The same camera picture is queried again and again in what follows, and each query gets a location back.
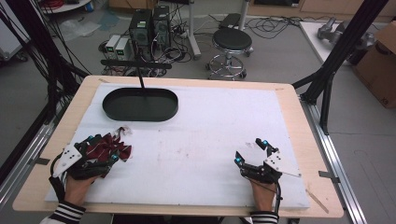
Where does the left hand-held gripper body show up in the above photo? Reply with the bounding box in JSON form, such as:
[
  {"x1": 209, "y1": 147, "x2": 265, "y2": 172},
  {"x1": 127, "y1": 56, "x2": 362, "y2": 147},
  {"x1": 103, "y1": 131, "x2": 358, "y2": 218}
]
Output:
[{"x1": 51, "y1": 142, "x2": 112, "y2": 181}]

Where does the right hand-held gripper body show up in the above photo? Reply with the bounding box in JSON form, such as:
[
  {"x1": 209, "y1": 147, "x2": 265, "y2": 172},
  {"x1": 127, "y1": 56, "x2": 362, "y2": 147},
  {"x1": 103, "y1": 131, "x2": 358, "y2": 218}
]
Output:
[{"x1": 240, "y1": 150, "x2": 303, "y2": 185}]

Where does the dark red striped bow tie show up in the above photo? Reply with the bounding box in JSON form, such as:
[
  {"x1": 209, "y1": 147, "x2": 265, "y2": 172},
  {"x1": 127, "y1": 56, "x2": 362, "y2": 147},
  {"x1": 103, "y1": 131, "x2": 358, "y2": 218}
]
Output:
[{"x1": 84, "y1": 126, "x2": 134, "y2": 163}]

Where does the person's left hand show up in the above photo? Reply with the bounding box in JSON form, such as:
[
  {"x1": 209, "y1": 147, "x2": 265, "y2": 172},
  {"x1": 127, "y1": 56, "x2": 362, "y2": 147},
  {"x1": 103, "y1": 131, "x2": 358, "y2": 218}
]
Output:
[{"x1": 64, "y1": 174, "x2": 101, "y2": 207}]

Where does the person's right hand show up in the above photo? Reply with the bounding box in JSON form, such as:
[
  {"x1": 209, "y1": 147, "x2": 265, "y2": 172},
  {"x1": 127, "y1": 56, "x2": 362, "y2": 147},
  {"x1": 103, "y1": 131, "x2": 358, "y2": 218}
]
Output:
[{"x1": 247, "y1": 178, "x2": 278, "y2": 214}]

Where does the wooden table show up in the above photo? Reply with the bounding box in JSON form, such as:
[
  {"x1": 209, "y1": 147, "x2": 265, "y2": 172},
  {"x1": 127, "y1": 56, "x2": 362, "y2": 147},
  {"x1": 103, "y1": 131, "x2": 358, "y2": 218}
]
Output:
[{"x1": 11, "y1": 75, "x2": 346, "y2": 219}]

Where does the white table mat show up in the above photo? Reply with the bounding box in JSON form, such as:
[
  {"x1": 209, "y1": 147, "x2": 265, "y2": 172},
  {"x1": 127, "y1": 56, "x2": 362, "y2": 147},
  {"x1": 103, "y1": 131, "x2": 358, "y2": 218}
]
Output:
[{"x1": 44, "y1": 82, "x2": 311, "y2": 211}]

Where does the person's left striped sleeve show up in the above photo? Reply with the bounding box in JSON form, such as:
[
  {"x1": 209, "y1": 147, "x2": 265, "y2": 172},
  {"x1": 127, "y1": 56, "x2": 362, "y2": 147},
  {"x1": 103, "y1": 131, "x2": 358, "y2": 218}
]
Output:
[{"x1": 39, "y1": 201, "x2": 87, "y2": 224}]

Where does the person's striped sleeve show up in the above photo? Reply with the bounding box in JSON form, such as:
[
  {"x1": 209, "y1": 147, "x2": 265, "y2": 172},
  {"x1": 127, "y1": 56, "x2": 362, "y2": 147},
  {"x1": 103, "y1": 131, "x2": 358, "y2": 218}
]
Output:
[
  {"x1": 249, "y1": 211, "x2": 280, "y2": 224},
  {"x1": 39, "y1": 201, "x2": 87, "y2": 224}
]

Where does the person's right striped sleeve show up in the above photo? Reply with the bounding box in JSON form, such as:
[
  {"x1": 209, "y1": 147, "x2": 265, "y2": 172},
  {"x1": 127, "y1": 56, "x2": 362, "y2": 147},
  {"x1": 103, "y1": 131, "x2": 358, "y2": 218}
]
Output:
[{"x1": 249, "y1": 211, "x2": 280, "y2": 224}]

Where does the black oval-base T-bar stand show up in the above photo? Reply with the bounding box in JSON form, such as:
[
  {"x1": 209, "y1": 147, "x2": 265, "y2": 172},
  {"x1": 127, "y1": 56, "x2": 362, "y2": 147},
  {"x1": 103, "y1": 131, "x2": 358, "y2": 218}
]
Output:
[{"x1": 100, "y1": 59, "x2": 180, "y2": 123}]

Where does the grey power supply unit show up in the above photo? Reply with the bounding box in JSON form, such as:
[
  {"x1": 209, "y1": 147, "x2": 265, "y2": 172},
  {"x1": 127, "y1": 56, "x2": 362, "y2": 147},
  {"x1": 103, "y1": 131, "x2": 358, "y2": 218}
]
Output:
[
  {"x1": 104, "y1": 34, "x2": 121, "y2": 60},
  {"x1": 115, "y1": 36, "x2": 132, "y2": 62}
]

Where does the black round stool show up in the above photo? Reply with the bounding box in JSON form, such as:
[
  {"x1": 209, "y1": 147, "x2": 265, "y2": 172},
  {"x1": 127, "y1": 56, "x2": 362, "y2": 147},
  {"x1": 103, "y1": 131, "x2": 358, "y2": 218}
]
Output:
[{"x1": 205, "y1": 27, "x2": 255, "y2": 81}]

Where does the black computer tower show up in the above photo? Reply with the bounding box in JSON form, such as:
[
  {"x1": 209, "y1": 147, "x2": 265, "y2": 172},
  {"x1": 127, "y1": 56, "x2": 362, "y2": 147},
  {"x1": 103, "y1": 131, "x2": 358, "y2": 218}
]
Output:
[
  {"x1": 128, "y1": 8, "x2": 154, "y2": 62},
  {"x1": 151, "y1": 5, "x2": 172, "y2": 51}
]

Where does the black flat floor box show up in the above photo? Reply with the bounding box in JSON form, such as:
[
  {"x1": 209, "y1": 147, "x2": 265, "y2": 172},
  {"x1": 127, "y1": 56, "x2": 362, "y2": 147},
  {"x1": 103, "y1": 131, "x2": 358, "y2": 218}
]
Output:
[{"x1": 219, "y1": 12, "x2": 243, "y2": 30}]

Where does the white round table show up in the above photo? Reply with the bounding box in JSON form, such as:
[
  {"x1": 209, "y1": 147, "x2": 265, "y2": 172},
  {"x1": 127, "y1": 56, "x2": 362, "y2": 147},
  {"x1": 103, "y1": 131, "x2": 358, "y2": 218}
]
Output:
[{"x1": 39, "y1": 0, "x2": 95, "y2": 15}]

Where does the white desk leg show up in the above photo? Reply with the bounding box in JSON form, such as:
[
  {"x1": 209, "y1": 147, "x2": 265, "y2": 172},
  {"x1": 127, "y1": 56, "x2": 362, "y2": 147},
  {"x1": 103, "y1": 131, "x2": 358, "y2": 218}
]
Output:
[{"x1": 186, "y1": 0, "x2": 203, "y2": 61}]

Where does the brown cardboard box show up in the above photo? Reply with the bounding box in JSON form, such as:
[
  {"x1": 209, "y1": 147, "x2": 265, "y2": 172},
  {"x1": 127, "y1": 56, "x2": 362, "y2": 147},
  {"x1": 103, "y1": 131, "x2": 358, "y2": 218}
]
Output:
[{"x1": 352, "y1": 21, "x2": 396, "y2": 110}]

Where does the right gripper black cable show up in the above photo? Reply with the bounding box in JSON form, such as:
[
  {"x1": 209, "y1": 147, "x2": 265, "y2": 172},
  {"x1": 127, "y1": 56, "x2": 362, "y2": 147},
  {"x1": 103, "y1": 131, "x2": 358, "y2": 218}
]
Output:
[{"x1": 248, "y1": 178, "x2": 284, "y2": 217}]

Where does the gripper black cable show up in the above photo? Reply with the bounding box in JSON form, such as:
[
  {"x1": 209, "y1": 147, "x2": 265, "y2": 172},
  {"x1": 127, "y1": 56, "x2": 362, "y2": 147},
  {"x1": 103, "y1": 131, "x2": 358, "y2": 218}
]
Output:
[
  {"x1": 248, "y1": 178, "x2": 284, "y2": 217},
  {"x1": 48, "y1": 153, "x2": 68, "y2": 203}
]

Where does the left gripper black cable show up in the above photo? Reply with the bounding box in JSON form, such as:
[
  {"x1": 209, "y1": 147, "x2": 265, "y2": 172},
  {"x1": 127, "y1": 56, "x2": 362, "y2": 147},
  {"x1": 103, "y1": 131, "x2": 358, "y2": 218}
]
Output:
[{"x1": 48, "y1": 153, "x2": 68, "y2": 203}]

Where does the aluminium rail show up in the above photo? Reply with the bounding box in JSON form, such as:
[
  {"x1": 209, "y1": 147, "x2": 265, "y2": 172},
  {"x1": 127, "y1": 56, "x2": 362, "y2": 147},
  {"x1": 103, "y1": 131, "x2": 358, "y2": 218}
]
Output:
[
  {"x1": 299, "y1": 94, "x2": 369, "y2": 224},
  {"x1": 0, "y1": 119, "x2": 59, "y2": 213}
]

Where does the black metal frame stand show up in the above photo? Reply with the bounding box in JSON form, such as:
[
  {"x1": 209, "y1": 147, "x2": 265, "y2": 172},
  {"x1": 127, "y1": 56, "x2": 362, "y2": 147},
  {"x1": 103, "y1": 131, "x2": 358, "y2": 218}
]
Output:
[
  {"x1": 291, "y1": 0, "x2": 390, "y2": 136},
  {"x1": 0, "y1": 0, "x2": 90, "y2": 125}
]

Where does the tangle of floor cables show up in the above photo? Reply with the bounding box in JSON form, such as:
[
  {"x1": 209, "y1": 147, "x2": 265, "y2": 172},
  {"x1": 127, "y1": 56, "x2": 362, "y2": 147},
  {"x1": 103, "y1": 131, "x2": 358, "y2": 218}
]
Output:
[{"x1": 244, "y1": 14, "x2": 302, "y2": 41}]

